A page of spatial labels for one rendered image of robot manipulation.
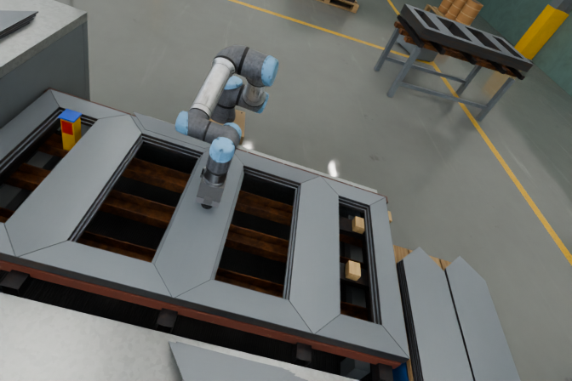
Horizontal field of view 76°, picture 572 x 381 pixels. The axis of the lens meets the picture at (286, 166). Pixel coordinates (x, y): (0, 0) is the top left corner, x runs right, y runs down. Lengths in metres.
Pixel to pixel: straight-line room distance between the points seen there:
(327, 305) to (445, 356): 0.44
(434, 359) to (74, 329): 1.12
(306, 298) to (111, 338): 0.60
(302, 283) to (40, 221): 0.85
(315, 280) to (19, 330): 0.88
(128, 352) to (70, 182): 0.59
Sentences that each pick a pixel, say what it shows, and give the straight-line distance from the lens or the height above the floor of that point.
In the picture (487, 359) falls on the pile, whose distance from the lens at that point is 1.61.
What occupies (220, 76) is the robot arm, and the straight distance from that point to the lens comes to 1.42.
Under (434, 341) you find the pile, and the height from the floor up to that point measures 0.85.
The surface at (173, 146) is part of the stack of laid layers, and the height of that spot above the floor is 0.84.
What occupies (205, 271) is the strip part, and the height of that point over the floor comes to 0.86.
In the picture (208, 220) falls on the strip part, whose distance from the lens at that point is 1.35.
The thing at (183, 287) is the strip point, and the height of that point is 0.86.
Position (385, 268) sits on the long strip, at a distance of 1.53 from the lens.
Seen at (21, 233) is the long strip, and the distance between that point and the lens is 1.33.
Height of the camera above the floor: 1.92
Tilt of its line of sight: 40 degrees down
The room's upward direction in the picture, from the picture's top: 24 degrees clockwise
